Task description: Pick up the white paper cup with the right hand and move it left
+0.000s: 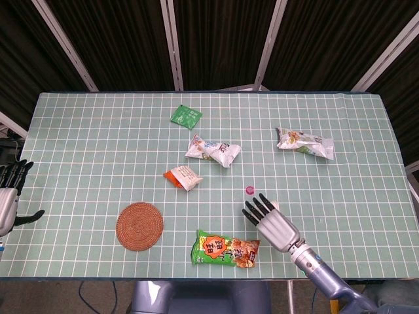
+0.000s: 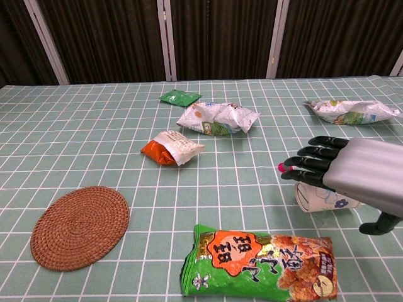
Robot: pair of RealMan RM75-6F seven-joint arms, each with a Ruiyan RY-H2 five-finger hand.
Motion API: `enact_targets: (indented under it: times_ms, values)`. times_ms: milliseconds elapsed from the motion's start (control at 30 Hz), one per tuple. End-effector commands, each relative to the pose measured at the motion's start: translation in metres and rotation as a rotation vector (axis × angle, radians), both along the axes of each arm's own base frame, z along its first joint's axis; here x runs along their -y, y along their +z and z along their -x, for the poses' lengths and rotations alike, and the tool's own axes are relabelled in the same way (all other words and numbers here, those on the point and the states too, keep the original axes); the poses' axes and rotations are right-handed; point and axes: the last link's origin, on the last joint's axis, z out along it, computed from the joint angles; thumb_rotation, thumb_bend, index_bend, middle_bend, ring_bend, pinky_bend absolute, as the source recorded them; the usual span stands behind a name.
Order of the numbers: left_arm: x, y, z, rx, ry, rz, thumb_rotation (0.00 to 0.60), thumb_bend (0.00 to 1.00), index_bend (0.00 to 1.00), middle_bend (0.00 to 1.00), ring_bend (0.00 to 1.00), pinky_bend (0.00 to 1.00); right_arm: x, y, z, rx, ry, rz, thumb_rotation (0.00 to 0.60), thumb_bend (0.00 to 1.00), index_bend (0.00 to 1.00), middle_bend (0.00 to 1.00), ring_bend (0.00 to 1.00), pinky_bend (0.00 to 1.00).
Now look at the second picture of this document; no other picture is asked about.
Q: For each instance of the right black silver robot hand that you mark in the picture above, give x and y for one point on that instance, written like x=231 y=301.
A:
x=362 y=170

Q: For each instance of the white paper cup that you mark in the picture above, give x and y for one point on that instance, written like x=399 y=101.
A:
x=315 y=201

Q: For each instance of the small pink bottle cap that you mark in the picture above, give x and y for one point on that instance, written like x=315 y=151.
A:
x=280 y=167

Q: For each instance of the long white green snack bag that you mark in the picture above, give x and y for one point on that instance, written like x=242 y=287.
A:
x=349 y=113

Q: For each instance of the dark fabric partition panel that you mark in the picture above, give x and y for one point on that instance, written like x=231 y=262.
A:
x=15 y=37
x=340 y=34
x=220 y=37
x=107 y=37

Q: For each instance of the green orange snack bag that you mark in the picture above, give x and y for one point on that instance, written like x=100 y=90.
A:
x=252 y=267

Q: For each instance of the crumpled white snack bag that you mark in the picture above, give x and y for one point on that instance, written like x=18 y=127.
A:
x=217 y=119

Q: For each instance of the orange white snack packet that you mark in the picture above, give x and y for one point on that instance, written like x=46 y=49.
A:
x=176 y=148

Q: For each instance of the small green sachet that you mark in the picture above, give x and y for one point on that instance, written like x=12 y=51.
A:
x=179 y=98

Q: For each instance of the green grid table mat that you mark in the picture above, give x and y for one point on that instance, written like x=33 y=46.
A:
x=94 y=141

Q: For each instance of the round woven brown coaster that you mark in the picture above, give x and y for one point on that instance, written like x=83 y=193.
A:
x=80 y=228

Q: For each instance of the white double partition frame post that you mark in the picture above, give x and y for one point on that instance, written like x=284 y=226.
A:
x=167 y=41

